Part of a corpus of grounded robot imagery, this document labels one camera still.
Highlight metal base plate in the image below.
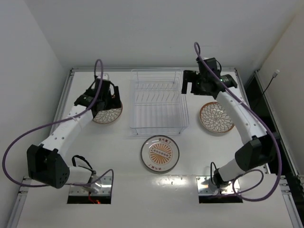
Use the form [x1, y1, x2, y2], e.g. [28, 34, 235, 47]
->
[196, 176, 234, 197]
[69, 176, 113, 197]

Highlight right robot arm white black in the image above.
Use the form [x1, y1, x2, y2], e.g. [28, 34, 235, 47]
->
[181, 58, 278, 188]

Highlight floral brown-rimmed plate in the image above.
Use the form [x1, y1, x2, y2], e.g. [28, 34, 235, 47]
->
[199, 102, 235, 133]
[93, 103, 123, 124]

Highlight sunburst plate with green rim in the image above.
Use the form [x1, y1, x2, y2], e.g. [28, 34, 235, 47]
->
[140, 135, 180, 173]

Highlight black usb cable on wall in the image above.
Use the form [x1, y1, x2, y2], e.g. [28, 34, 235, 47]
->
[262, 69, 280, 95]

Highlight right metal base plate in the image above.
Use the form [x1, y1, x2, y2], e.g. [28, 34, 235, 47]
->
[196, 176, 234, 197]

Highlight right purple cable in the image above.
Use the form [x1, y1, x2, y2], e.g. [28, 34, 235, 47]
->
[193, 41, 283, 202]

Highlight purple cable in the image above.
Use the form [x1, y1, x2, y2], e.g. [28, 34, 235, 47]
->
[2, 58, 114, 193]
[193, 41, 283, 202]

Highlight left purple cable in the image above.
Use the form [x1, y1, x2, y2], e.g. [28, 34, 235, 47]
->
[2, 58, 114, 193]

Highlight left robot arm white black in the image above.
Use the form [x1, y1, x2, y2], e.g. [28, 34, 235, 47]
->
[27, 78, 122, 192]

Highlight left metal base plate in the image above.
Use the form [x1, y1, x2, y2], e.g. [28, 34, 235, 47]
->
[69, 176, 113, 197]

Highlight aluminium frame rail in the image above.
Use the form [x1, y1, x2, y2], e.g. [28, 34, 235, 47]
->
[53, 68, 75, 122]

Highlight white wire dish rack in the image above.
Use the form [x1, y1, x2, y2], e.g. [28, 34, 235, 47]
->
[130, 68, 189, 136]

